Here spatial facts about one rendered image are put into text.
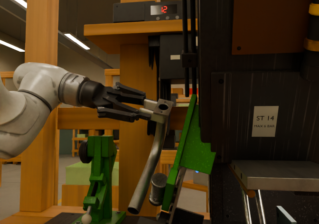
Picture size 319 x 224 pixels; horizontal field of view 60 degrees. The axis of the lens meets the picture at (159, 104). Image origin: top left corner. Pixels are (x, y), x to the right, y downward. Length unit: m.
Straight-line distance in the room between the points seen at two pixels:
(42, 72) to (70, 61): 11.19
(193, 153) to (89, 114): 0.63
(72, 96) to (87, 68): 10.89
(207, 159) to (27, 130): 0.43
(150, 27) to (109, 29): 0.14
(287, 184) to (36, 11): 1.07
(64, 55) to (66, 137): 3.34
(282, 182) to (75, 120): 0.89
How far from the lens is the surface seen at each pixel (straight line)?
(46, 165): 1.17
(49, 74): 0.81
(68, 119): 1.19
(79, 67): 11.78
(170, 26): 0.91
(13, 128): 0.73
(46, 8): 1.23
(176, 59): 0.90
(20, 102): 0.73
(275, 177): 0.45
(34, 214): 1.17
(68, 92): 0.78
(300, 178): 0.46
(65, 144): 11.81
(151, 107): 0.76
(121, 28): 0.94
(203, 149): 0.62
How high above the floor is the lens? 1.21
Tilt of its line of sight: 4 degrees up
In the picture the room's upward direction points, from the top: straight up
